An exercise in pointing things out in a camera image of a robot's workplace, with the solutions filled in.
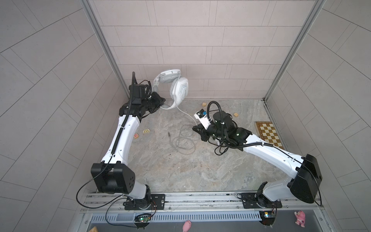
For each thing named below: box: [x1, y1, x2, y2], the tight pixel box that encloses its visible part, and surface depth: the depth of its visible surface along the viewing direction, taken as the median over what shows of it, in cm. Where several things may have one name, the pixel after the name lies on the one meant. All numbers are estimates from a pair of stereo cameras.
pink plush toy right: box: [294, 210, 306, 228], surface depth 67 cm
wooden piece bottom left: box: [88, 226, 99, 232], surface depth 64 cm
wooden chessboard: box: [254, 121, 285, 150], surface depth 96 cm
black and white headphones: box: [207, 136, 240, 156], surface depth 56 cm
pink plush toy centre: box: [182, 219, 192, 232], surface depth 65 cm
